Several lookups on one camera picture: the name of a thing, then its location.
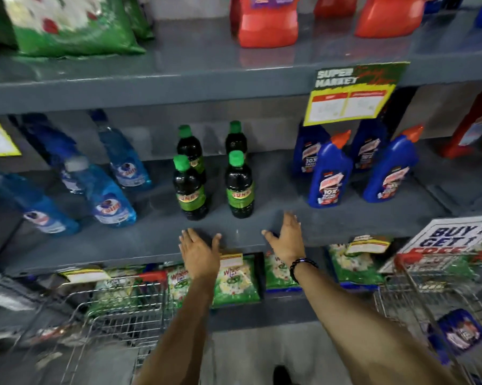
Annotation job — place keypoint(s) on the white promo sign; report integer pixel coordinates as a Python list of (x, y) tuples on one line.
[(453, 236)]

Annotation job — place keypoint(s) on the grey metal shelving unit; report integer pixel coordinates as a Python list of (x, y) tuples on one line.
[(185, 70)]

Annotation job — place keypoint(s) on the row of small green packets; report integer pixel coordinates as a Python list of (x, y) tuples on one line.
[(237, 282)]

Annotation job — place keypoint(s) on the person's right forearm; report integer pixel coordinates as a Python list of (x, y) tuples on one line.
[(365, 336)]

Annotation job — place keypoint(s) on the person's right hand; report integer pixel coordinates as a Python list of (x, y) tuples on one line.
[(289, 242)]

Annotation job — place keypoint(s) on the person's black shoe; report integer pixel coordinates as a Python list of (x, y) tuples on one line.
[(282, 376)]

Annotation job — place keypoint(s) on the person's left hand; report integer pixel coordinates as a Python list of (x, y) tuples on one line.
[(201, 256)]

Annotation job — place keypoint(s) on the person's left forearm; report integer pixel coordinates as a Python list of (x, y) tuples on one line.
[(181, 332)]

